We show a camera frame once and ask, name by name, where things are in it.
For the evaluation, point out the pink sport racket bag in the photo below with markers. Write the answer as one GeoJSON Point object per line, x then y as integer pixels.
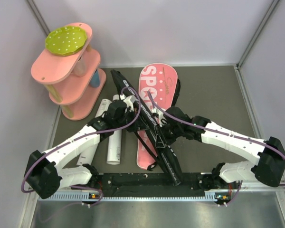
{"type": "Point", "coordinates": [147, 130]}

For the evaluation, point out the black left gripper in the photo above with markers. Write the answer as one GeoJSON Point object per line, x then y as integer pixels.
{"type": "Point", "coordinates": [138, 125]}

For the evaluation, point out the white shuttlecock tube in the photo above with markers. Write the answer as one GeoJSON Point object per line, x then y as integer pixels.
{"type": "Point", "coordinates": [114, 148]}
{"type": "Point", "coordinates": [86, 157]}

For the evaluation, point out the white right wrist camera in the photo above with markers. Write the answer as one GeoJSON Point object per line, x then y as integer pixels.
{"type": "Point", "coordinates": [158, 115]}

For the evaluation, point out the pink three-tier wooden shelf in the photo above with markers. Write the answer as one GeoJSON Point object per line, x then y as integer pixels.
{"type": "Point", "coordinates": [56, 73]}

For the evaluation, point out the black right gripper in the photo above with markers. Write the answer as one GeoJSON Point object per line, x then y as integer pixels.
{"type": "Point", "coordinates": [167, 141]}

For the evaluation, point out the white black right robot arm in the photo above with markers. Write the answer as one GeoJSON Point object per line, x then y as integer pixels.
{"type": "Point", "coordinates": [264, 159]}

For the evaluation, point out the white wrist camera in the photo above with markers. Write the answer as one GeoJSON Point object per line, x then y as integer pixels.
{"type": "Point", "coordinates": [129, 101]}
{"type": "Point", "coordinates": [158, 115]}

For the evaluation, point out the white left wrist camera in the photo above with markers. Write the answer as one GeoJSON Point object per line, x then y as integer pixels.
{"type": "Point", "coordinates": [129, 101]}

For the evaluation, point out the beige cup on shelf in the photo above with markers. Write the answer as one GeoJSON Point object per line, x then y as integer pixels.
{"type": "Point", "coordinates": [80, 67]}

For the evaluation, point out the white shuttlecock tube on table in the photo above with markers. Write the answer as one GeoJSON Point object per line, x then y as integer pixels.
{"type": "Point", "coordinates": [86, 157]}

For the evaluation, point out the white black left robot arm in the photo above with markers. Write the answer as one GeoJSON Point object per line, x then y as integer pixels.
{"type": "Point", "coordinates": [46, 171]}

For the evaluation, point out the green polka dot plate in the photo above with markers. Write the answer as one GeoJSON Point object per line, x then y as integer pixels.
{"type": "Point", "coordinates": [65, 41]}

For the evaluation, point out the blue cup on shelf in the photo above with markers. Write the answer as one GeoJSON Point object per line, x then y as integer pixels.
{"type": "Point", "coordinates": [95, 80]}

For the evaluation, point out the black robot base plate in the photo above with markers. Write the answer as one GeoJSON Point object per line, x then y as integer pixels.
{"type": "Point", "coordinates": [157, 185]}

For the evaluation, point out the grey slotted cable duct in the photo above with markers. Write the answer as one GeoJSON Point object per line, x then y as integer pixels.
{"type": "Point", "coordinates": [93, 196]}

